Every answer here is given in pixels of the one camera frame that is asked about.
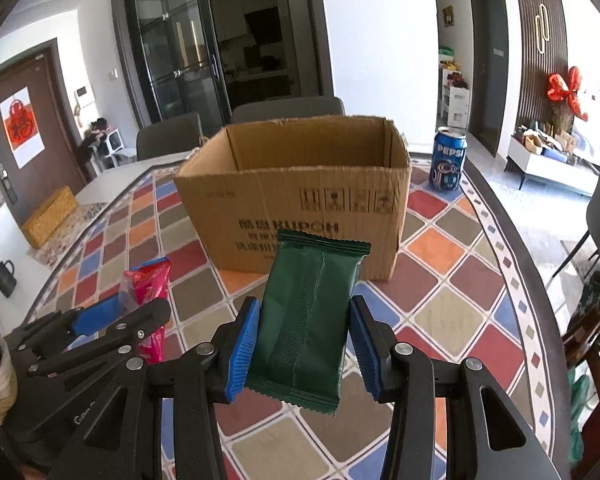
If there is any yellow woven box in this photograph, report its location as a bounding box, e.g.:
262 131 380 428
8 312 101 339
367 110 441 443
21 186 78 249

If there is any grey dining chair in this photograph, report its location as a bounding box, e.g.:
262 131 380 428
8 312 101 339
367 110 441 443
230 96 346 124
136 112 204 162

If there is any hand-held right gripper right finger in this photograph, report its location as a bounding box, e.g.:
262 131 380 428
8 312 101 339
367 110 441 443
349 294 563 480

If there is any dark interior door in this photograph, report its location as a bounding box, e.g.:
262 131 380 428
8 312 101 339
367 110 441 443
469 0 512 157

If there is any black mug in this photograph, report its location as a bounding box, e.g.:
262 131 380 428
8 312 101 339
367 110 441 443
0 260 17 299

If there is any pink-red snack packet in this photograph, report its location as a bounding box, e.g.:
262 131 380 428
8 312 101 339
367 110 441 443
117 256 173 365

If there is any red bow decoration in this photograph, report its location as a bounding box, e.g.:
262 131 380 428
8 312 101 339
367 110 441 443
545 66 589 122

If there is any red and white door poster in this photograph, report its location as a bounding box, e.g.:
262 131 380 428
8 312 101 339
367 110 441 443
0 87 46 169

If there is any wooden stool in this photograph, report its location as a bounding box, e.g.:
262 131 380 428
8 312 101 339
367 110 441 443
561 305 600 403

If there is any slatted wall panel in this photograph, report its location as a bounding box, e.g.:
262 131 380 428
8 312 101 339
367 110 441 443
510 0 569 131

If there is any floral patterned cloth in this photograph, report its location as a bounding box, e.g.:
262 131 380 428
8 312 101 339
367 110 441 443
30 201 112 268

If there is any brown entrance door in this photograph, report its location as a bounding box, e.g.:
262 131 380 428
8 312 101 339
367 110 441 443
0 39 89 223

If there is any brown cardboard box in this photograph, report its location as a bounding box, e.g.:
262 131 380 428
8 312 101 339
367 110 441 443
173 115 412 282

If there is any white low cabinet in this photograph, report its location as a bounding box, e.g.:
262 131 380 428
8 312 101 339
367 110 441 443
507 132 600 197

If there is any white hallway box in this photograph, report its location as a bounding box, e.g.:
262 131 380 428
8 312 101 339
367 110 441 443
442 85 471 129

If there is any colourful checked tablecloth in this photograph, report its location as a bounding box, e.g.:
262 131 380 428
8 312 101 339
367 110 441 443
45 157 566 480

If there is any white small shelf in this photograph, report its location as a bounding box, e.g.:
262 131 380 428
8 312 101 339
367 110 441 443
92 129 137 171

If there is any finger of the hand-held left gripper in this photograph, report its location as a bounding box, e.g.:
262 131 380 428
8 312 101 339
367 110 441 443
9 299 173 380
2 294 123 351

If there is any blue soda can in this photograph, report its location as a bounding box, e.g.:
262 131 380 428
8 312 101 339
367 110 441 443
428 127 468 192

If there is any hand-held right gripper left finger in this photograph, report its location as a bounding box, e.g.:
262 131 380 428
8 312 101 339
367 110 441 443
47 296 262 480

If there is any dark plush toy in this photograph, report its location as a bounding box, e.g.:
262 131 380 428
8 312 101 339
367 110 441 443
81 117 112 150

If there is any dark green snack packet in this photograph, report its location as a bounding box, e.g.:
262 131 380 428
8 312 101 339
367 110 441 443
243 228 372 416

